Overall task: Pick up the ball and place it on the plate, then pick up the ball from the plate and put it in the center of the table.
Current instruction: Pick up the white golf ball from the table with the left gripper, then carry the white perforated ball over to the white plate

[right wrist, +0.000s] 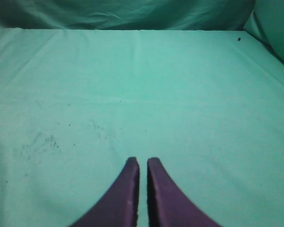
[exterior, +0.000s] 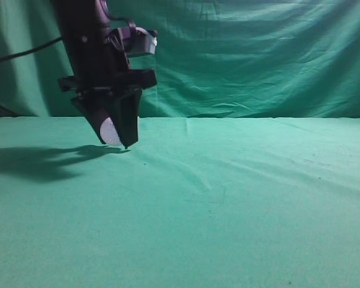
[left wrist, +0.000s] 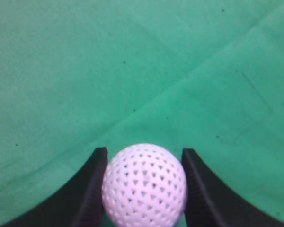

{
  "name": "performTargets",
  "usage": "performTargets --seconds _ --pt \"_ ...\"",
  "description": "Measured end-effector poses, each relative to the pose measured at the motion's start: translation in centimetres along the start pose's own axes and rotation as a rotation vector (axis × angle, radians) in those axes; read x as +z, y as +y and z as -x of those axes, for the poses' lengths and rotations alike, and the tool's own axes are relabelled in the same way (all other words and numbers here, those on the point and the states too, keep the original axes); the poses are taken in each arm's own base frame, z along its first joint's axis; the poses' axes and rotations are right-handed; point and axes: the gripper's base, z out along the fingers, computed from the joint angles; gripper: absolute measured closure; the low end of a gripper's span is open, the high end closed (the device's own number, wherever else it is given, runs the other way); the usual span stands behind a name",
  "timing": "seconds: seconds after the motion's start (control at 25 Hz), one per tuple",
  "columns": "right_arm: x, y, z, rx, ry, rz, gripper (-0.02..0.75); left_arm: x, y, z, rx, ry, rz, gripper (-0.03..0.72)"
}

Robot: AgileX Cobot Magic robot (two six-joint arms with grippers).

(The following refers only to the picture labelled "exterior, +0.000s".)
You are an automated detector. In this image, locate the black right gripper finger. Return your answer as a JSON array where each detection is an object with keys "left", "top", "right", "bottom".
[{"left": 71, "top": 96, "right": 110, "bottom": 144}]

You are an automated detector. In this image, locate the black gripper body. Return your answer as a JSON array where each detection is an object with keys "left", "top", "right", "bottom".
[{"left": 52, "top": 1, "right": 157, "bottom": 92}]

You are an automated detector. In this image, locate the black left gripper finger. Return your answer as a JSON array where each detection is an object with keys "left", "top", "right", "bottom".
[{"left": 116, "top": 89, "right": 142, "bottom": 148}]

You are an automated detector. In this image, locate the white dimpled golf ball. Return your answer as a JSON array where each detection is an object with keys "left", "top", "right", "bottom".
[{"left": 100, "top": 118, "right": 122, "bottom": 146}]

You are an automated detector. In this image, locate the green backdrop curtain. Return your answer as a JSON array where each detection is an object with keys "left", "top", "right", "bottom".
[{"left": 0, "top": 1, "right": 360, "bottom": 118}]

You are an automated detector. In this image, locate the green table cloth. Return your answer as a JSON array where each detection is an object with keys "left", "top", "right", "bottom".
[{"left": 0, "top": 117, "right": 360, "bottom": 287}]

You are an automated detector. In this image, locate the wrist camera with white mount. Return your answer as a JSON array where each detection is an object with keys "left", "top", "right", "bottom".
[{"left": 109, "top": 27, "right": 158, "bottom": 58}]

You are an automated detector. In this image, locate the black cable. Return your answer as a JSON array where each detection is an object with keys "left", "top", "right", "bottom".
[{"left": 0, "top": 36, "right": 64, "bottom": 65}]

